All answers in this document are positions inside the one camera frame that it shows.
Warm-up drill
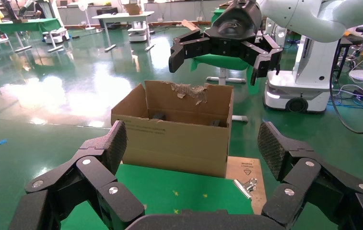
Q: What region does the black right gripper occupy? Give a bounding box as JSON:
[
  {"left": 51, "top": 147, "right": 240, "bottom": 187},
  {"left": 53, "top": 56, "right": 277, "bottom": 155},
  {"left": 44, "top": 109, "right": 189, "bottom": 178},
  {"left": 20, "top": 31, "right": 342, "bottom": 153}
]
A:
[{"left": 168, "top": 0, "right": 283, "bottom": 86}]

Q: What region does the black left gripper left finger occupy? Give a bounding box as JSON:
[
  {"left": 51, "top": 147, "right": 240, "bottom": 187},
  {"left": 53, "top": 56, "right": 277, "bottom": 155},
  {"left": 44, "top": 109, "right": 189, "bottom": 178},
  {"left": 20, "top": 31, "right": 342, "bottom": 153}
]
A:
[{"left": 8, "top": 120, "right": 145, "bottom": 230}]

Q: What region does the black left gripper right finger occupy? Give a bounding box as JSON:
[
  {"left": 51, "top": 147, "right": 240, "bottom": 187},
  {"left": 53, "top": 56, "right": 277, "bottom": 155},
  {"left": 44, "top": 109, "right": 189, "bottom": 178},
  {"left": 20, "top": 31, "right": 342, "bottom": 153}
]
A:
[{"left": 257, "top": 121, "right": 363, "bottom": 230}]

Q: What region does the small white robot base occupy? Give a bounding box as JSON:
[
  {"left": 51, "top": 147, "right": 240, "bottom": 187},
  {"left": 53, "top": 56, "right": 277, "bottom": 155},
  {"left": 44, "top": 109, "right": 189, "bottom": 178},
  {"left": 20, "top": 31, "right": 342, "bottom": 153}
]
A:
[{"left": 127, "top": 21, "right": 148, "bottom": 43}]

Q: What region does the low white robot base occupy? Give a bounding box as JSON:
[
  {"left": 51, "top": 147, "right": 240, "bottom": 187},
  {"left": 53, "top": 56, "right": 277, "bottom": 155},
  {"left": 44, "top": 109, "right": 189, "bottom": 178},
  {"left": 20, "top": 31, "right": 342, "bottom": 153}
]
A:
[{"left": 42, "top": 28, "right": 70, "bottom": 45}]

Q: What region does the large open cardboard carton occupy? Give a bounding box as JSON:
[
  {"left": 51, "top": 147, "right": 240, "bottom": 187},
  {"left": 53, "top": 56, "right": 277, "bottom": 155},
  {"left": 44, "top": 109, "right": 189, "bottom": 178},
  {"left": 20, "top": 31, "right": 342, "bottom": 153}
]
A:
[{"left": 110, "top": 80, "right": 234, "bottom": 179}]

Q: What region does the cardboard box on white table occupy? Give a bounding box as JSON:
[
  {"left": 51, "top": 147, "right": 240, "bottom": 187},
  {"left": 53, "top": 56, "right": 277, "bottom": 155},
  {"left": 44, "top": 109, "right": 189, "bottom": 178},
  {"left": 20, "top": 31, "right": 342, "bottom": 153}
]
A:
[{"left": 123, "top": 3, "right": 143, "bottom": 16}]

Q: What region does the large green-covered table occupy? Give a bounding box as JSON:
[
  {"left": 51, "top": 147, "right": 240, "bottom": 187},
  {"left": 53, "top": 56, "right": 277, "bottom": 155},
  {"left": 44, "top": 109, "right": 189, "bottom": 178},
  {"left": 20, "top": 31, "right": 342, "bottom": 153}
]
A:
[{"left": 190, "top": 54, "right": 261, "bottom": 96}]

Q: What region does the small green-covered table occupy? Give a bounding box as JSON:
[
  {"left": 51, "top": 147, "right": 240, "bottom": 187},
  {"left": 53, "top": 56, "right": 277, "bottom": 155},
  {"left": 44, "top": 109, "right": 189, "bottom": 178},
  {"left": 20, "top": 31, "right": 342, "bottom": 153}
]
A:
[{"left": 211, "top": 8, "right": 227, "bottom": 26}]

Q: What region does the silver binder clip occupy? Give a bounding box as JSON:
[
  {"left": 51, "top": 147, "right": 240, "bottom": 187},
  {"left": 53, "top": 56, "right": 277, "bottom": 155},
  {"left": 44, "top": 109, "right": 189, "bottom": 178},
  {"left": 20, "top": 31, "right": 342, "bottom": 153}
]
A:
[{"left": 234, "top": 178, "right": 258, "bottom": 200}]

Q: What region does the white wheeled robot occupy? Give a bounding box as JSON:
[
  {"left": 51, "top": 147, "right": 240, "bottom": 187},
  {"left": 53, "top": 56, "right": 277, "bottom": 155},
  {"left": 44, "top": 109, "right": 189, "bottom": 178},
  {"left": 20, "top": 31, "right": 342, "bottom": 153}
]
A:
[{"left": 263, "top": 17, "right": 339, "bottom": 114}]

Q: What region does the white office table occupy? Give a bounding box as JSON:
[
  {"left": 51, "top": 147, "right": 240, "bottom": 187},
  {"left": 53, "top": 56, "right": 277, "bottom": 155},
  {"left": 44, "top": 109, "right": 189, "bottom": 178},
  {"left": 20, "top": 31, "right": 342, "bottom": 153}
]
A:
[{"left": 92, "top": 11, "right": 156, "bottom": 53}]

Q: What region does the black square stool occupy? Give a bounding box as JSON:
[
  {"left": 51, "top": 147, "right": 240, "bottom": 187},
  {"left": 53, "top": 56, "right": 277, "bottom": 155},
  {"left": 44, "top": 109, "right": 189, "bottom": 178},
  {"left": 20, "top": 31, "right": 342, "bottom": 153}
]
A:
[{"left": 333, "top": 34, "right": 363, "bottom": 80}]

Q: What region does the black cabinet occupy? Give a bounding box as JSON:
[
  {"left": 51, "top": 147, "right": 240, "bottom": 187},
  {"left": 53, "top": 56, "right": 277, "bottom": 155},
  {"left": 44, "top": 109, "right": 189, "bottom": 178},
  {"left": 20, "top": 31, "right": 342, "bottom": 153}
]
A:
[{"left": 96, "top": 7, "right": 119, "bottom": 30}]

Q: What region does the long green-covered table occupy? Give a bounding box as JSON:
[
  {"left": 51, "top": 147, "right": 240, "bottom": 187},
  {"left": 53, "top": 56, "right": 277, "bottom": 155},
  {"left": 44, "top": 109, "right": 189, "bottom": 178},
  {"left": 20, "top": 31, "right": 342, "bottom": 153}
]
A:
[{"left": 0, "top": 18, "right": 63, "bottom": 53}]

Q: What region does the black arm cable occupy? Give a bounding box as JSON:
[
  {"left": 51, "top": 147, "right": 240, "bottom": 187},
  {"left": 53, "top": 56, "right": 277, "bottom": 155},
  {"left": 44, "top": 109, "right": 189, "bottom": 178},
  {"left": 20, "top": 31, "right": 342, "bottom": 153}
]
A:
[{"left": 328, "top": 39, "right": 363, "bottom": 135}]

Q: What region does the white pedestal fan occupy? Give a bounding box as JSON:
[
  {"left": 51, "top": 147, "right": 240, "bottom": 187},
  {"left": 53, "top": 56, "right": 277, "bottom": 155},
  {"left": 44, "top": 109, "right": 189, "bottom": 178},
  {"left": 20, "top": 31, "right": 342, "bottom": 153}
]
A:
[{"left": 77, "top": 0, "right": 97, "bottom": 32}]

